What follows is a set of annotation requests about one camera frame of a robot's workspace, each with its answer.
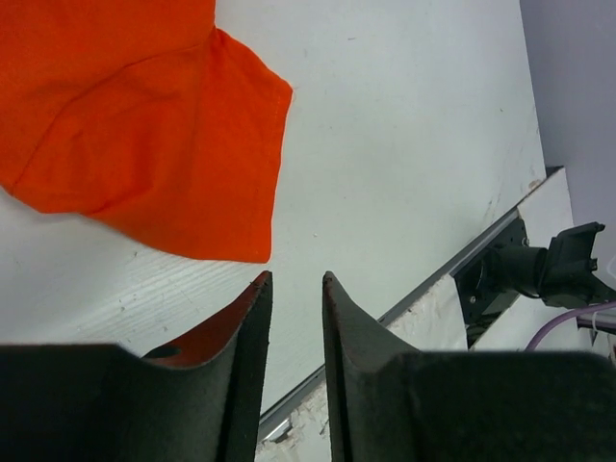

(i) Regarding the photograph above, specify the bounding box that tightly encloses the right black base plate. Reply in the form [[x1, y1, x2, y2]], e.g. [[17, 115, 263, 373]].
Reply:
[[452, 217, 527, 348]]

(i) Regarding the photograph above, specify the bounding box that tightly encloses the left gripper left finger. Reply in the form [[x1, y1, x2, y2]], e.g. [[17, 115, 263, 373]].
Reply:
[[1, 271, 272, 461]]

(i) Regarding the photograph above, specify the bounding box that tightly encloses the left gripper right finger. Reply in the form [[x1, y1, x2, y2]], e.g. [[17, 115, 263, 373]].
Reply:
[[322, 273, 615, 461]]

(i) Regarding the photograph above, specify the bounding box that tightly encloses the orange t shirt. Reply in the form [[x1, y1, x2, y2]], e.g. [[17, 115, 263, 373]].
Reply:
[[1, 1, 293, 263]]

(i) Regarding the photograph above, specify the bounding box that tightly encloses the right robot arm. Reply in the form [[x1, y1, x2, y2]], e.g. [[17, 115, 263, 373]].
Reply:
[[481, 221, 615, 310]]

